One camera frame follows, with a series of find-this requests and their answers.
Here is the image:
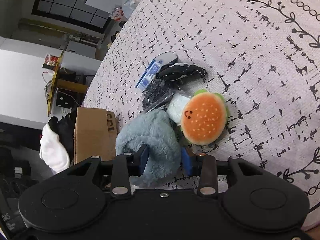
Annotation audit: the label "black beaded item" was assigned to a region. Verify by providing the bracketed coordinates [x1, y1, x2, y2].
[141, 79, 175, 113]

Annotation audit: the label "water bottle pack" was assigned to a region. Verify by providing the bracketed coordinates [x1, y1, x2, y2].
[109, 5, 124, 21]

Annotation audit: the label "cardboard box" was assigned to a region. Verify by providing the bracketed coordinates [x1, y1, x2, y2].
[74, 107, 118, 164]

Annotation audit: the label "hamburger plush toy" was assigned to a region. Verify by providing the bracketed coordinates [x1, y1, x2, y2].
[180, 89, 228, 146]

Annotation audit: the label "blue tissue pack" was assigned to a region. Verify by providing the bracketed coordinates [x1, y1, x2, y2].
[135, 56, 163, 92]

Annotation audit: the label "red snack box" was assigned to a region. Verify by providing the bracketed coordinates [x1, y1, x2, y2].
[44, 54, 60, 67]

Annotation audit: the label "black polka dot fabric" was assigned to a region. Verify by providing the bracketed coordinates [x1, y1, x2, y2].
[154, 51, 207, 81]

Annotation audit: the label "patterned white bed blanket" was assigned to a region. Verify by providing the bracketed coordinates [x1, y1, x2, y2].
[84, 0, 319, 229]

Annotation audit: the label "white clothes pile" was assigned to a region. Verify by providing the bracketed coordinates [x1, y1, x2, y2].
[39, 124, 70, 174]

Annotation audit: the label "grey-blue plush toy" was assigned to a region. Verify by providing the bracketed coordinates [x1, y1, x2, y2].
[116, 109, 181, 187]

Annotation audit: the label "black framed glass door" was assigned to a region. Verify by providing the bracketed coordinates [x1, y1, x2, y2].
[31, 0, 111, 34]

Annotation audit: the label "round yellow-edged table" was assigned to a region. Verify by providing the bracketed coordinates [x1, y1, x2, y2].
[45, 50, 88, 117]

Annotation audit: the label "white plastic bags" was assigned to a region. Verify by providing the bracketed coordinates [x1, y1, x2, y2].
[121, 0, 141, 19]

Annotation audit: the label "white soft item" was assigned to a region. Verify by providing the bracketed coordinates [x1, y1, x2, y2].
[167, 94, 190, 125]

